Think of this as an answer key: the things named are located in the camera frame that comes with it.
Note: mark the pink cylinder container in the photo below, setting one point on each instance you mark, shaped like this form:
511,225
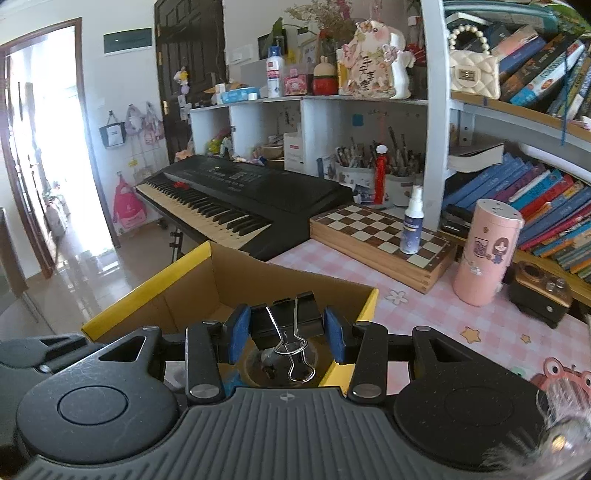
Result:
488,252

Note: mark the wooden chess board box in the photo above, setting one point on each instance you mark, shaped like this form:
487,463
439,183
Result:
374,238

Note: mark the dark wooden door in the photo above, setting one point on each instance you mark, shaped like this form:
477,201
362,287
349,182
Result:
190,42

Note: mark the white lotion bottle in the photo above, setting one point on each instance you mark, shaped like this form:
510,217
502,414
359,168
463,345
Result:
274,72

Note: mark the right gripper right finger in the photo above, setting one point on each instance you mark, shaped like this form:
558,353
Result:
365,346

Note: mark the yellow tape roll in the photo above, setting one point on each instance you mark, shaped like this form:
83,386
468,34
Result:
268,370

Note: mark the pink backpack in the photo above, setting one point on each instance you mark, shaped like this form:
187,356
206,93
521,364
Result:
128,210

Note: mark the brown vintage radio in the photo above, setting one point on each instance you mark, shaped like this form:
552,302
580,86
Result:
540,294

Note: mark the yellow cardboard box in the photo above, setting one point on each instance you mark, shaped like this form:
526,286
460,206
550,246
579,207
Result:
210,281

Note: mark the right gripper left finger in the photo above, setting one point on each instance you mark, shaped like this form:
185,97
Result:
208,344

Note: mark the black electronic keyboard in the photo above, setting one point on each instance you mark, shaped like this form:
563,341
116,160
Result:
258,210

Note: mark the white pen holder cup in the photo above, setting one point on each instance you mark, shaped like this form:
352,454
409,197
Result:
380,185

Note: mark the pink cartoon desk mat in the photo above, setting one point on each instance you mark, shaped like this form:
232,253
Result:
499,331

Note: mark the white shelf unit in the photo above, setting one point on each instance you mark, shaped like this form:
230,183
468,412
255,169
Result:
322,124

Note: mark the white spray bottle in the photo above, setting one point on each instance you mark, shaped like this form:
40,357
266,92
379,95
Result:
413,223

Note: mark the row of books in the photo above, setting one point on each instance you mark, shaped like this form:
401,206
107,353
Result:
555,207

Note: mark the white quilted handbag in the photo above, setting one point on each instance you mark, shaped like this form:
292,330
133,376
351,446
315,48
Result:
475,73

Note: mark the black binder clip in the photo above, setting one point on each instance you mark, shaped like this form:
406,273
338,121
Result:
287,326

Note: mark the pig ceramic ornament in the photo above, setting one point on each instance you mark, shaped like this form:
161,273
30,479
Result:
375,63

